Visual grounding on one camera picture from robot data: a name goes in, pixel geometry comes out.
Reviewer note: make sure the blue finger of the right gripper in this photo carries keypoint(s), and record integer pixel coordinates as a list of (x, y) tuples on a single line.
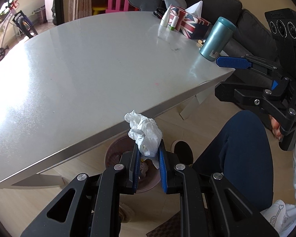
[(233, 62)]

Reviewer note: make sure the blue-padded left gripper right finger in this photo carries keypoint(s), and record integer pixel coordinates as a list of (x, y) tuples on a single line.
[(209, 206)]

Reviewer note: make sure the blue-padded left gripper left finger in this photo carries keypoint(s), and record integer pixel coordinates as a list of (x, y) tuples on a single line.
[(88, 205)]

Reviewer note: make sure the white tissue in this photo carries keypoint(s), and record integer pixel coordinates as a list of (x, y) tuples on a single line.
[(145, 132)]

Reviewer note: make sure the white patterned sleeve forearm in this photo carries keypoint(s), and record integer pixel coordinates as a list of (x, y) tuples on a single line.
[(282, 212)]

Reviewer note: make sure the pink trash bin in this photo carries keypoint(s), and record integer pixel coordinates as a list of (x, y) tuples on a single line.
[(147, 174)]

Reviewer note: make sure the person's right hand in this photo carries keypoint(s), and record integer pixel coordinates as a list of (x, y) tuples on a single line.
[(276, 128)]

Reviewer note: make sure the teal thermos bottle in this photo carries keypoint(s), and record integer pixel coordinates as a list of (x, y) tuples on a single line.
[(220, 34)]

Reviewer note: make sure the Union Jack tissue box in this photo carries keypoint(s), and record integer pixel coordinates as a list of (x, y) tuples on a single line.
[(190, 22)]

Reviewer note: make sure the person's dark blue leg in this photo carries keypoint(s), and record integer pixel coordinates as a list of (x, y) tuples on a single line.
[(241, 152)]

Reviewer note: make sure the small white green-capped tube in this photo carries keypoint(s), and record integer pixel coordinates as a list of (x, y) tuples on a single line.
[(173, 23)]

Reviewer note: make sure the white cream tube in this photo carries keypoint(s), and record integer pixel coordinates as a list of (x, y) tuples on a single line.
[(165, 18)]

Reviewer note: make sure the black items on table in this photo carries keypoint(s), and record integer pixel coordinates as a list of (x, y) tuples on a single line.
[(159, 12)]

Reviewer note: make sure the yellow children's stool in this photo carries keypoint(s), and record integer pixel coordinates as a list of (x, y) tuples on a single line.
[(98, 10)]

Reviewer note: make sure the red children's table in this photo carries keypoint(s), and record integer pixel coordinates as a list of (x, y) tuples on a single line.
[(99, 3)]

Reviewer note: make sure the white bicycle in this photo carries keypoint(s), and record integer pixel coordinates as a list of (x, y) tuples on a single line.
[(16, 18)]

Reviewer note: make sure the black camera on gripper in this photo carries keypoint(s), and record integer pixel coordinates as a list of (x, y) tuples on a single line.
[(282, 24)]

